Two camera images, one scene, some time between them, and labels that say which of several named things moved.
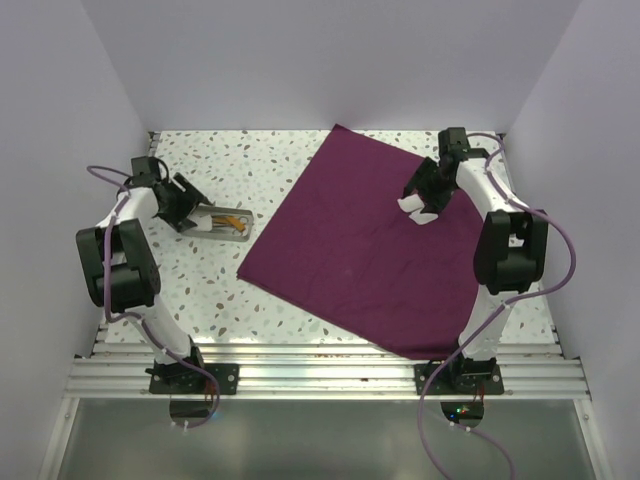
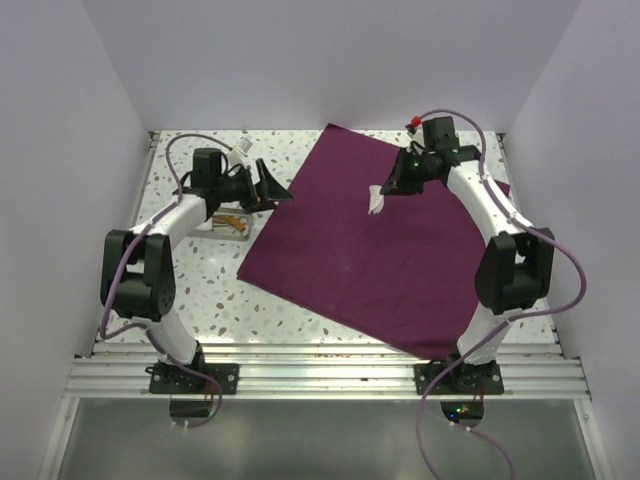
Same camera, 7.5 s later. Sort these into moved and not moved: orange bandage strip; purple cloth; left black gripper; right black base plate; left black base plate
Moved: left black gripper
Not moved: orange bandage strip; purple cloth; right black base plate; left black base plate
